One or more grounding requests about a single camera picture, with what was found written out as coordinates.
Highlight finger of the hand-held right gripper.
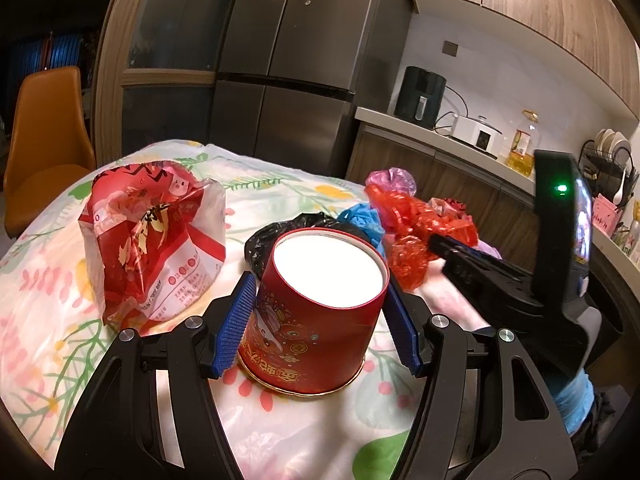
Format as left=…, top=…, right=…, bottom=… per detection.
left=427, top=234, right=506, bottom=264
left=442, top=255, right=535, bottom=307

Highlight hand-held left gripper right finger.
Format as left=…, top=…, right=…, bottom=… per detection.
left=385, top=275, right=573, bottom=480

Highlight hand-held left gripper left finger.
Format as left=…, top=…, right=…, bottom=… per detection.
left=54, top=271, right=257, bottom=480

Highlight red plastic bag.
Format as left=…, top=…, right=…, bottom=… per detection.
left=390, top=235, right=443, bottom=291
left=365, top=184, right=480, bottom=247

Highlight red cylindrical tin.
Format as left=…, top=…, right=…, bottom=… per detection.
left=236, top=228, right=390, bottom=397

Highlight pink plastic bag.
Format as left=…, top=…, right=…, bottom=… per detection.
left=365, top=167, right=417, bottom=198

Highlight pink utensil basket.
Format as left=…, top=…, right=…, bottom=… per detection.
left=590, top=195, right=623, bottom=235

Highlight black plastic bag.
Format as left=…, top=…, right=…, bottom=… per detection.
left=244, top=212, right=368, bottom=281

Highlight blue plastic bag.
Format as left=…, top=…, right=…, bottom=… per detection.
left=337, top=203, right=386, bottom=256

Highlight black dish rack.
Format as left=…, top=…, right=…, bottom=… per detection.
left=579, top=129, right=640, bottom=201

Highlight cooking oil bottle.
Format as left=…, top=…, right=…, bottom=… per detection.
left=506, top=110, right=538, bottom=177

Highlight white rice cooker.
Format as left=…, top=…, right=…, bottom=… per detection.
left=451, top=115, right=503, bottom=156

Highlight red snack bag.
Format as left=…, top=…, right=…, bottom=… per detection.
left=79, top=160, right=226, bottom=333

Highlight light blue cloth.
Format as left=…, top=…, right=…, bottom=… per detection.
left=552, top=370, right=598, bottom=436

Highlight black air fryer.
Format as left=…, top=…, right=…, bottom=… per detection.
left=393, top=66, right=447, bottom=122

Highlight dark steel refrigerator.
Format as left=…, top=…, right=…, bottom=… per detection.
left=210, top=0, right=413, bottom=181

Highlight wooden upper cabinets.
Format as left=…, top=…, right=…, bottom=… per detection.
left=409, top=0, right=640, bottom=121

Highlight orange chair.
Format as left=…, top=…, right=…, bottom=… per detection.
left=4, top=66, right=96, bottom=238

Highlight wooden door with glass panels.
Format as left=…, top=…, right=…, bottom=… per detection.
left=95, top=0, right=251, bottom=161

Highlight black power cable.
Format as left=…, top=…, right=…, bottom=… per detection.
left=434, top=85, right=471, bottom=133

